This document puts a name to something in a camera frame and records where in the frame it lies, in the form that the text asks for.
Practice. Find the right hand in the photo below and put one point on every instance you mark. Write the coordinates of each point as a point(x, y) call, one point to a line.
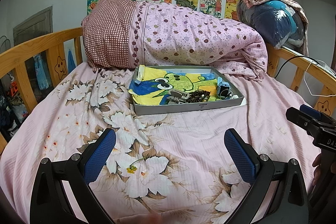
point(317, 169)

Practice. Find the pink floral bedsheet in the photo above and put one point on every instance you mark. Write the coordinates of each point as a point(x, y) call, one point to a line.
point(175, 165)

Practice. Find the grey cardboard box tray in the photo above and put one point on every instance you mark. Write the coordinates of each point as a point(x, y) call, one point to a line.
point(198, 100)

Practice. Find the blue kids smartwatch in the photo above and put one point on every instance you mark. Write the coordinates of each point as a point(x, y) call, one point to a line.
point(223, 89)

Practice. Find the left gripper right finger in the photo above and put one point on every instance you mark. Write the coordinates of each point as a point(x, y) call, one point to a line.
point(243, 155)

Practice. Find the red checked pillow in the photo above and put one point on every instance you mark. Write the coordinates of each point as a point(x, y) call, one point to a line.
point(106, 34)

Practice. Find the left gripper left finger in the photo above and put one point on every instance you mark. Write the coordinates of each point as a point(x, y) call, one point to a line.
point(97, 153)

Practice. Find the pink dotted quilt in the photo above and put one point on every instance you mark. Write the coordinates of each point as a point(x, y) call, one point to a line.
point(166, 34)

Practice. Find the plastic bagged blue bedding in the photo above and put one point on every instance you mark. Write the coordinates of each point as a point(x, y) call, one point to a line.
point(275, 21)

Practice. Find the grey claw hair clip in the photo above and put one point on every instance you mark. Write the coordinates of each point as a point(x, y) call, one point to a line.
point(177, 97)

